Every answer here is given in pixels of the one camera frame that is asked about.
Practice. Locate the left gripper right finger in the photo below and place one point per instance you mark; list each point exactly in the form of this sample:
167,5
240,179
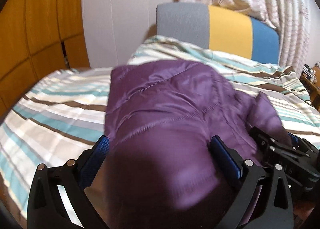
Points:
244,175

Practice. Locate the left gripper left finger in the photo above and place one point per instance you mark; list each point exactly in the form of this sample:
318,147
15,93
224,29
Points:
77,175

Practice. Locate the purple quilted down jacket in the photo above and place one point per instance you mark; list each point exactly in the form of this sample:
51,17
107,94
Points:
159,120

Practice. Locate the striped bed duvet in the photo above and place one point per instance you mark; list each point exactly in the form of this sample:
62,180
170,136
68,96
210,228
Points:
64,113

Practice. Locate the wooden desk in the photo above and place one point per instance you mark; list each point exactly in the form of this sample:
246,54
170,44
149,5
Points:
310,79

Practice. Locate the grey yellow blue headboard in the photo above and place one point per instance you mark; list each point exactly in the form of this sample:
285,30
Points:
218,29

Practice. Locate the wooden wardrobe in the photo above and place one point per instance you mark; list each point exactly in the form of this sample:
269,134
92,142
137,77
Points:
37,38

